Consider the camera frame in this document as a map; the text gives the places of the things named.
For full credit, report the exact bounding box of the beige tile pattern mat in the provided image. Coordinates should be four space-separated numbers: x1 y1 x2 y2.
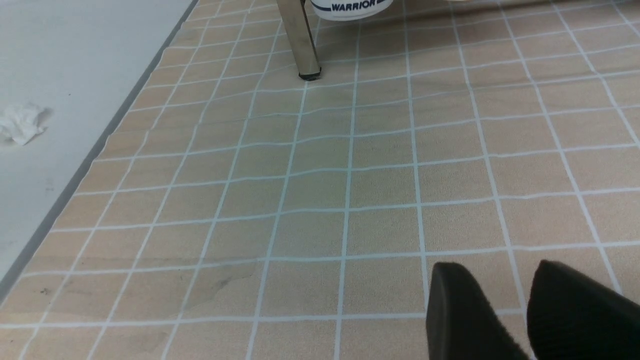
1 0 639 360

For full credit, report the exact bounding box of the crumpled white tissue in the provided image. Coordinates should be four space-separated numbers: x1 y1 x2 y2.
0 102 53 146

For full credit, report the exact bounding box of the navy slip-on shoe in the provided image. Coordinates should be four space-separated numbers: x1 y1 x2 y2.
310 0 394 22

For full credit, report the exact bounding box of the chrome metal shoe rack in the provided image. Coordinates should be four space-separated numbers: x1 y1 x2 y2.
276 0 322 82

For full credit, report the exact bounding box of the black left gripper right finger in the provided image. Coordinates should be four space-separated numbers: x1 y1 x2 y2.
526 259 640 360

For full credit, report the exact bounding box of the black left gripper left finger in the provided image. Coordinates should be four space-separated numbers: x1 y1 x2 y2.
425 262 529 360

